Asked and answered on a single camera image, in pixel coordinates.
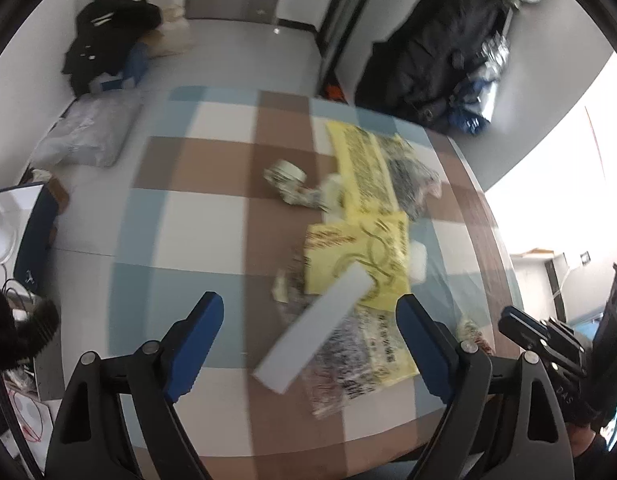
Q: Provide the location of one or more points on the silver folding umbrella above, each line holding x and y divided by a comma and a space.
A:
483, 100

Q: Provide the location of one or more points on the blue storage box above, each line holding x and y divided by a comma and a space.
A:
138, 62

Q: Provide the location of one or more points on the small red printed wrapper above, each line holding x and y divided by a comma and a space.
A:
471, 332

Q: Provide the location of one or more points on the blue white cardboard box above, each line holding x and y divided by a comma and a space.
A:
36, 240

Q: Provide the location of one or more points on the white strip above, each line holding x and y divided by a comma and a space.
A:
313, 325

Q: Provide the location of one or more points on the grey plastic bag on floor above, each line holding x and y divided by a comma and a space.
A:
93, 125

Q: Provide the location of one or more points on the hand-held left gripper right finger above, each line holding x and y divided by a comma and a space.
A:
428, 350

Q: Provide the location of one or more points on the crumpled green white wrapper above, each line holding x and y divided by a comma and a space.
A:
286, 175

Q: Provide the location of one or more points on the orange black tool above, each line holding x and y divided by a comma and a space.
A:
334, 92

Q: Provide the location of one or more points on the small white torn wrapper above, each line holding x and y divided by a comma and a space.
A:
313, 197

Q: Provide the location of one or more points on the black jacket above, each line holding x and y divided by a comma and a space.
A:
108, 25

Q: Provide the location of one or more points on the white paper piece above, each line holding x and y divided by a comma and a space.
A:
418, 262

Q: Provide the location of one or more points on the small clear crumpled wrapper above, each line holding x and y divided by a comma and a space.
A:
288, 285

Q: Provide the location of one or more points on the yellow wrapper with line drawing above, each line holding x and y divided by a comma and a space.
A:
338, 245

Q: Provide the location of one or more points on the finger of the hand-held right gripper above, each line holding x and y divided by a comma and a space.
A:
528, 332

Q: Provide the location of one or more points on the brown cardboard piece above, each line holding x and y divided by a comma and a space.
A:
57, 196

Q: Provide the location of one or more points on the yellow clear printed wrapper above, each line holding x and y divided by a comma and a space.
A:
363, 170

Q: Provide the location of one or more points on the black folded stand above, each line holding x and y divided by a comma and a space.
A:
348, 10

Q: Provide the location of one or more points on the black furry object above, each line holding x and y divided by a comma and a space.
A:
18, 330

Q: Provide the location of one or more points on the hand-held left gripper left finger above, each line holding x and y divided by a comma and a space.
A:
193, 350

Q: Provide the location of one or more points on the checkered tablecloth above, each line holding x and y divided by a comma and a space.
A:
198, 240

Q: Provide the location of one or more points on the beige plastic bag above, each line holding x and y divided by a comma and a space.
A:
173, 35

